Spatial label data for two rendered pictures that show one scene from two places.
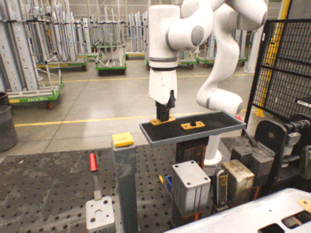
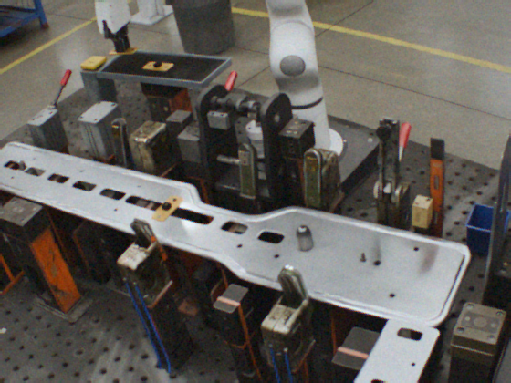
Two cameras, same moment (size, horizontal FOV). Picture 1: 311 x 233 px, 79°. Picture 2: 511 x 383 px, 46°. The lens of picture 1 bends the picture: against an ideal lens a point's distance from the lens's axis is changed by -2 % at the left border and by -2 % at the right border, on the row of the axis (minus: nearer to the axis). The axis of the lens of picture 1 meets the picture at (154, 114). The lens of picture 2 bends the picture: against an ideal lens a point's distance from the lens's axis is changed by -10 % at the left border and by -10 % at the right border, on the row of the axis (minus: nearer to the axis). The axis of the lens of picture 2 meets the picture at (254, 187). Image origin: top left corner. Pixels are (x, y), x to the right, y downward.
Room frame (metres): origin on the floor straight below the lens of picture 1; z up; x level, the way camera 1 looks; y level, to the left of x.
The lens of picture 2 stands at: (-0.10, -1.55, 1.87)
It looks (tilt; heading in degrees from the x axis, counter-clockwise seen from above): 36 degrees down; 56
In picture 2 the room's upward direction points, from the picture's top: 11 degrees counter-clockwise
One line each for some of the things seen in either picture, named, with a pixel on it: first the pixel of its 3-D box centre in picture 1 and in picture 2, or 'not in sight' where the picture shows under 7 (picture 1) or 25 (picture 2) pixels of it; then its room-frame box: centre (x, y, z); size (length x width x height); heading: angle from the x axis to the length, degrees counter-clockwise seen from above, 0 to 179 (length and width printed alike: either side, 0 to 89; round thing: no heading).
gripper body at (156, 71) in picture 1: (163, 82); (112, 9); (0.58, -0.03, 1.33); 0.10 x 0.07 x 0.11; 29
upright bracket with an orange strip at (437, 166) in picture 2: not in sight; (435, 238); (0.72, -0.95, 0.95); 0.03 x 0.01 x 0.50; 110
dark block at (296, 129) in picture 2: not in sight; (307, 202); (0.66, -0.61, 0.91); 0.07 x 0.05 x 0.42; 20
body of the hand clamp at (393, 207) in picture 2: not in sight; (394, 250); (0.69, -0.85, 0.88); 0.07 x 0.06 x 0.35; 20
